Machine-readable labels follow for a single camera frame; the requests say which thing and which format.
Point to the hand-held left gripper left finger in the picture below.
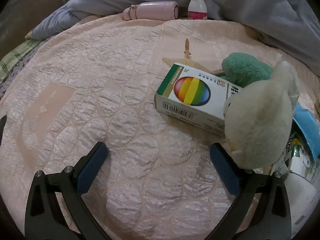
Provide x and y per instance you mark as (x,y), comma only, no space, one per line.
(91,170)

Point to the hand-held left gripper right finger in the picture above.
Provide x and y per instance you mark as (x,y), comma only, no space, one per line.
(225,170)

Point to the white fluffy cloth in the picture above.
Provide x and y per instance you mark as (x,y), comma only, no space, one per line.
(260,125)

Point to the rainbow print medicine box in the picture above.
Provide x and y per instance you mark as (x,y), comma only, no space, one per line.
(190,90)

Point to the blue snack packet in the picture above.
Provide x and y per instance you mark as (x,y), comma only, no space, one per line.
(307,125)

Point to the white milk carton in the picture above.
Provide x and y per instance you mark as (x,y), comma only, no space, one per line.
(300,187)

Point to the pink quilted blanket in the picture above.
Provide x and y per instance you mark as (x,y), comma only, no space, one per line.
(112,92)

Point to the green fluffy cloth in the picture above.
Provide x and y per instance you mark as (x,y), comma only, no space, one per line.
(242,67)

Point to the purple patterned sheet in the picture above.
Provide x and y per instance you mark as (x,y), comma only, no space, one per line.
(7,85)

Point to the green checked sheet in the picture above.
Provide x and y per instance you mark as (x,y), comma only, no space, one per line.
(15,55)

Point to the white medicine bottle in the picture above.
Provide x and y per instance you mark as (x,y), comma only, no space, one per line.
(197,7)

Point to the grey-blue duvet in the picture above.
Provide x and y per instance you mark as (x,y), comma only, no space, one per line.
(250,5)

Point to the wooden headboard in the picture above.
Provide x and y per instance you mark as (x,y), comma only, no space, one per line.
(30,10)

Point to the pink bottle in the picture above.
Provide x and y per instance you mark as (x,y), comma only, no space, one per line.
(155,10)

